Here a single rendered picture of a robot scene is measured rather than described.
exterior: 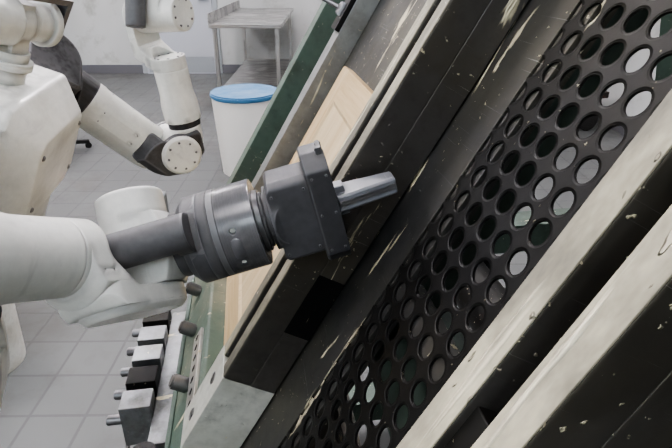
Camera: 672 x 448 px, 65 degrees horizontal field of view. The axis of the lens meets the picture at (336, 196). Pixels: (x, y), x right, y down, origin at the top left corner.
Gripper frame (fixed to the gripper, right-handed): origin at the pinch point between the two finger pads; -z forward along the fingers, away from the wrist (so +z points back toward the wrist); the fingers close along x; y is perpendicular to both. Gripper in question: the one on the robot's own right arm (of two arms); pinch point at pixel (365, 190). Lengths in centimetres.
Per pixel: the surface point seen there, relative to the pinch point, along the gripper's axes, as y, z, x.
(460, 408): -29.1, 1.3, 1.1
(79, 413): 105, 107, -105
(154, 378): 33, 44, -42
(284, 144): 55, 8, -12
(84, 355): 137, 114, -103
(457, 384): -27.9, 0.9, 1.5
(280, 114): 79, 7, -12
